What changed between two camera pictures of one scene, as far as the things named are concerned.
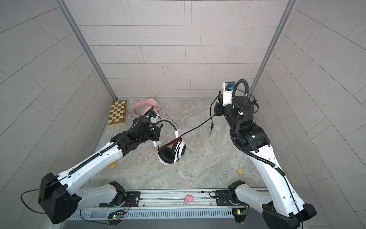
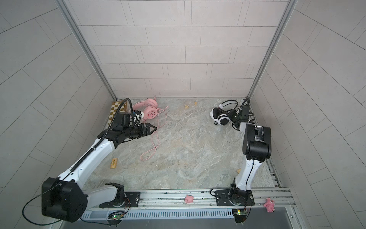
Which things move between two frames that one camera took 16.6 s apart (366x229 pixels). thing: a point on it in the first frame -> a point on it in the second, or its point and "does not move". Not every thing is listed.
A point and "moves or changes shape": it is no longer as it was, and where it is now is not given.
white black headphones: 170,154 moves or changes shape
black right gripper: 218,111 -> 233,113
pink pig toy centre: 188,198 does not move
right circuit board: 239,213 does not move
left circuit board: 116,216 does not move
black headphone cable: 178,138 moves or changes shape
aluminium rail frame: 163,205 does not move
